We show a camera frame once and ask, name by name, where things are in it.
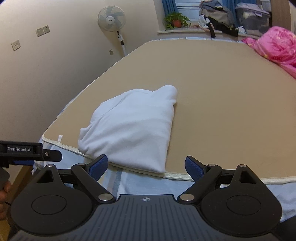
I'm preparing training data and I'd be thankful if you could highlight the white long sleeve shirt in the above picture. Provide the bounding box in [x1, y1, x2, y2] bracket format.
[78, 85, 178, 173]

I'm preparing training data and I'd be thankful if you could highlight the pile of dark clothes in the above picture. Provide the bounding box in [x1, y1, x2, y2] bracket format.
[199, 1, 238, 37]

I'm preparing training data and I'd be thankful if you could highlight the person left hand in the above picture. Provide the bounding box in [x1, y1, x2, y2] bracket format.
[0, 181, 12, 220]

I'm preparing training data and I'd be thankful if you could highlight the striped blue bed sheet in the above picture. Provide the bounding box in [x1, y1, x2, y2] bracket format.
[32, 101, 296, 223]

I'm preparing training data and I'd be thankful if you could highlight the beige bed mat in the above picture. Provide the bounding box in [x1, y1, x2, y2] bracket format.
[42, 38, 295, 184]

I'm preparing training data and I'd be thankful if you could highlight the pink floral quilt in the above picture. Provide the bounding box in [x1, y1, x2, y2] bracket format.
[242, 26, 295, 77]

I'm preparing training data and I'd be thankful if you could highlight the white standing fan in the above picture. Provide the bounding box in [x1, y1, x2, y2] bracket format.
[97, 6, 127, 56]

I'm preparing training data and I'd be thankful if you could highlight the potted green plant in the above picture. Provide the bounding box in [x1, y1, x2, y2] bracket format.
[164, 13, 191, 30]

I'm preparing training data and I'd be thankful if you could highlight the grey plastic storage box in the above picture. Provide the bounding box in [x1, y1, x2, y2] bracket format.
[235, 3, 270, 36]

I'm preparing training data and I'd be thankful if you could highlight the blue curtain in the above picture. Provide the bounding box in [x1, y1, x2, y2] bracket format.
[162, 0, 179, 16]

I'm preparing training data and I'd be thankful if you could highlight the single wall socket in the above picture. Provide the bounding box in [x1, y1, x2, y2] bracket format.
[11, 40, 21, 51]

